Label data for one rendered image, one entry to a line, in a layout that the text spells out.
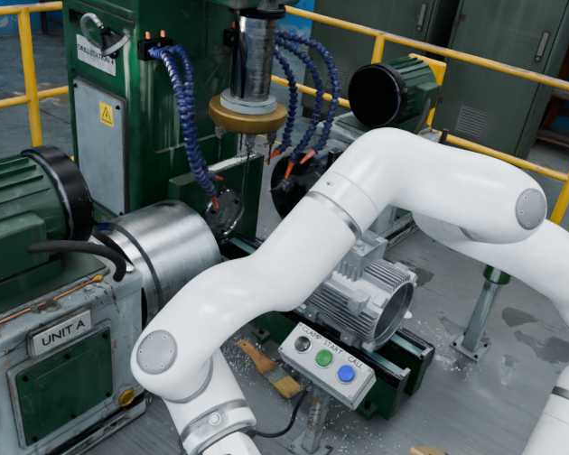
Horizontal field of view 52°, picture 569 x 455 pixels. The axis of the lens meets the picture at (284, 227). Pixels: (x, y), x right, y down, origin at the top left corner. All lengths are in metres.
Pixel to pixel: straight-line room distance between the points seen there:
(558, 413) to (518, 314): 0.78
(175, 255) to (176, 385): 0.58
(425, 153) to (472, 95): 3.68
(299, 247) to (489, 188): 0.25
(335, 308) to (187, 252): 0.33
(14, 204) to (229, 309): 0.45
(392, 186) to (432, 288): 1.07
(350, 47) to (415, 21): 0.57
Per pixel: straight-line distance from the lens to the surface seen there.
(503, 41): 4.34
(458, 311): 1.74
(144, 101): 1.41
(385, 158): 0.75
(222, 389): 0.68
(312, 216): 0.71
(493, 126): 4.45
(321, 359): 1.07
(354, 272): 1.24
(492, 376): 1.58
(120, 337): 1.14
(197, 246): 1.22
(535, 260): 0.93
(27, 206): 0.98
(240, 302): 0.63
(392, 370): 1.31
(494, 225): 0.78
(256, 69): 1.30
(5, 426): 1.11
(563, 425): 1.06
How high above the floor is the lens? 1.80
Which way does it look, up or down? 31 degrees down
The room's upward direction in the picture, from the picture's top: 8 degrees clockwise
